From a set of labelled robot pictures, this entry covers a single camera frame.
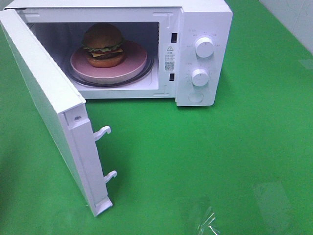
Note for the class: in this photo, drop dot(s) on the pink round plate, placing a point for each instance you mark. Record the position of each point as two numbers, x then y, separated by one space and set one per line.
134 52

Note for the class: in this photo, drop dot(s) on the white microwave door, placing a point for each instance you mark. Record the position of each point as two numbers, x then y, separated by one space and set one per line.
62 109

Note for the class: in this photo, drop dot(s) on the burger with lettuce and cheese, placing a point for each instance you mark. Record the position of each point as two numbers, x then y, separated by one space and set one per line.
102 44

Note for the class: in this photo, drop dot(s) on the round white door button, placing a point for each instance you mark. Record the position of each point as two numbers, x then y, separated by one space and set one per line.
196 97

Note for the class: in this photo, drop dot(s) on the upper white power knob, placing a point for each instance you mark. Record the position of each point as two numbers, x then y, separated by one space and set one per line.
204 47

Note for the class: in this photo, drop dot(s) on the lower white timer knob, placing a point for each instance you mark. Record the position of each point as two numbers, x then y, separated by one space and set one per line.
199 77

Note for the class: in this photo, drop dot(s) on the glass microwave turntable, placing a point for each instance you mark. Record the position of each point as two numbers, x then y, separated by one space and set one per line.
146 71

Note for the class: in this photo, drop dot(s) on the white microwave oven body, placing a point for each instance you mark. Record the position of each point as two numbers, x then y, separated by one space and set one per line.
166 29

